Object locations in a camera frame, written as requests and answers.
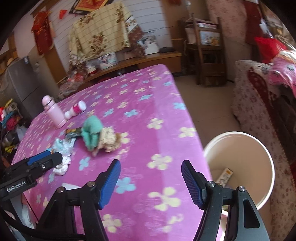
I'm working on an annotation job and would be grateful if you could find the wooden low cabinet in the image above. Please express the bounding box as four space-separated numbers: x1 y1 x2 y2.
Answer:
58 51 182 96

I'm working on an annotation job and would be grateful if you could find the floral beige hanging cloth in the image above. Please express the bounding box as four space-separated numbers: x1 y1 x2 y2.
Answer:
68 1 144 66

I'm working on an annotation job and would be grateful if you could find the white trash bucket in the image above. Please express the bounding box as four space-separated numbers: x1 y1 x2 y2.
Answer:
203 131 276 232

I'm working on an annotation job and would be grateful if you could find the dark green snack packet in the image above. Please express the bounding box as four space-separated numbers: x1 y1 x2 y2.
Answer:
65 128 81 138

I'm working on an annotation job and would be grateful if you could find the small white carton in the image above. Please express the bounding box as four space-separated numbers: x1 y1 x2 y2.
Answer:
216 168 234 188

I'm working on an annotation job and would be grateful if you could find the floral covered sofa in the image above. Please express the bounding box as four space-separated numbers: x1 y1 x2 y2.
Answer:
232 60 295 240

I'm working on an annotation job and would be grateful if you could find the grey refrigerator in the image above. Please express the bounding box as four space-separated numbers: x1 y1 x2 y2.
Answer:
1 56 46 120

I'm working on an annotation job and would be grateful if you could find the framed photo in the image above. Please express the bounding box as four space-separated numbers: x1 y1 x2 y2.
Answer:
98 52 118 70

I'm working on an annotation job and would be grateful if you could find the pink floral tablecloth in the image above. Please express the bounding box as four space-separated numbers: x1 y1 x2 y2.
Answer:
11 64 223 241

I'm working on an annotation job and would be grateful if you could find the teal green towel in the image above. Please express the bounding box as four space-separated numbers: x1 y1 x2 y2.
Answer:
81 115 103 152

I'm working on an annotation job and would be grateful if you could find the red hanging decoration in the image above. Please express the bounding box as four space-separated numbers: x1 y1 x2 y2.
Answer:
31 11 53 56

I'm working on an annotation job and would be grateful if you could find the pink thermos bottle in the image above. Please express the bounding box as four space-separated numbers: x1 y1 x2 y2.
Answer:
42 95 67 128

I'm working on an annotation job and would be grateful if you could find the wooden chair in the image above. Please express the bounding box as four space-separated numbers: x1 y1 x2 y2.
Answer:
180 13 227 86

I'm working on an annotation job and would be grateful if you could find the pink cartoon blanket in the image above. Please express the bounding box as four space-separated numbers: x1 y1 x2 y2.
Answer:
268 50 296 97

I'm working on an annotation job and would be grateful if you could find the white pink plastic bottle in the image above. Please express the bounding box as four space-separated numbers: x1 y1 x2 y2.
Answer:
64 100 87 120

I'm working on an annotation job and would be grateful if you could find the white tissue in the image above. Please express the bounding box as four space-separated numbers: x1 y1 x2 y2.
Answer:
52 138 76 176

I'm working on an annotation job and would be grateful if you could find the red plastic bag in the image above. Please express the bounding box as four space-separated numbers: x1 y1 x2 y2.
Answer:
254 37 287 64

